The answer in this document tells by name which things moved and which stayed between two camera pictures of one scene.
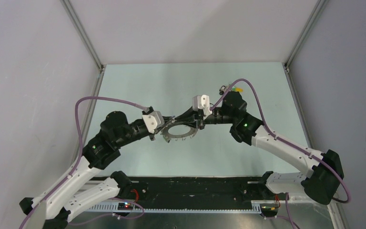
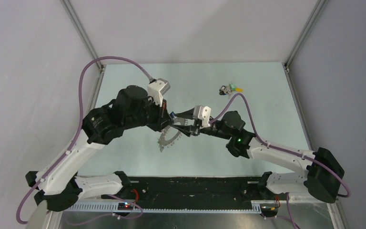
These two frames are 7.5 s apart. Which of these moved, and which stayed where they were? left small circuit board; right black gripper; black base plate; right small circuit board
Moved: right black gripper
Stayed: black base plate; right small circuit board; left small circuit board
